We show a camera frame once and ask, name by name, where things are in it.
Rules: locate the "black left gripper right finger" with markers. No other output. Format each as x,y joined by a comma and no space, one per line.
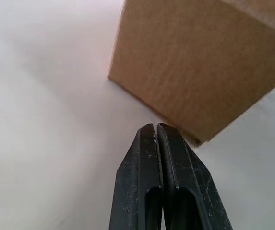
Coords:
194,187

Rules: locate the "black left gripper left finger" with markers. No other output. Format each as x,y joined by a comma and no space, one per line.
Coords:
132,182

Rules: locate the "small open cardboard box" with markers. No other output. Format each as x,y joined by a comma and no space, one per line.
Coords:
187,67

